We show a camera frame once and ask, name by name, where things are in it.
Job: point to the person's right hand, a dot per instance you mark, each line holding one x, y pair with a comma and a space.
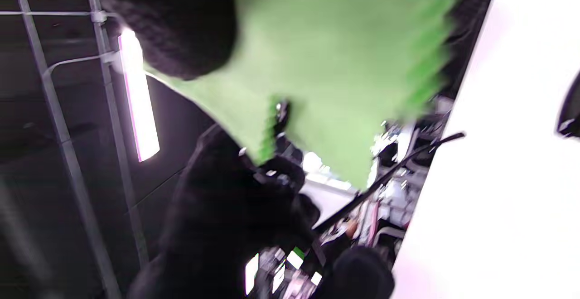
181, 22

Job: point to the person's left hand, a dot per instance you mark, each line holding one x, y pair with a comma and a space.
217, 226

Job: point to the black rounded sunglasses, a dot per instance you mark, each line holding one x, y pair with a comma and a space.
358, 198

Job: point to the green cleaning cloth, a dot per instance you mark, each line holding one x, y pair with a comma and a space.
326, 63

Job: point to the ceiling light tube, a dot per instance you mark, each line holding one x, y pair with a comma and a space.
138, 99

